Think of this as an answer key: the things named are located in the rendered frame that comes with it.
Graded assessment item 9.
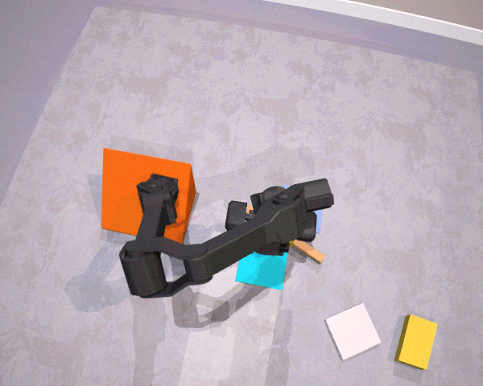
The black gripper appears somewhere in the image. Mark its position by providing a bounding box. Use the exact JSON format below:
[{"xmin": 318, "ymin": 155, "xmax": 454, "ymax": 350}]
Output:
[{"xmin": 225, "ymin": 201, "xmax": 317, "ymax": 242}]

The yellow rectangular block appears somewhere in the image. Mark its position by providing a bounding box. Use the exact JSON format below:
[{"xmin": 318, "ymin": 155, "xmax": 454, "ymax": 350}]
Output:
[{"xmin": 394, "ymin": 314, "xmax": 437, "ymax": 370}]

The tan wooden bar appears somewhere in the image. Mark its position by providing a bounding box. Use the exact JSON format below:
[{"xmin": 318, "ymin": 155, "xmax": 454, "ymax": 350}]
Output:
[{"xmin": 246, "ymin": 204, "xmax": 325, "ymax": 265}]

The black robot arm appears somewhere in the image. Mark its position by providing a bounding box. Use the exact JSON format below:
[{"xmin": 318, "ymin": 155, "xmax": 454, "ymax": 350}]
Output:
[{"xmin": 119, "ymin": 174, "xmax": 334, "ymax": 298}]

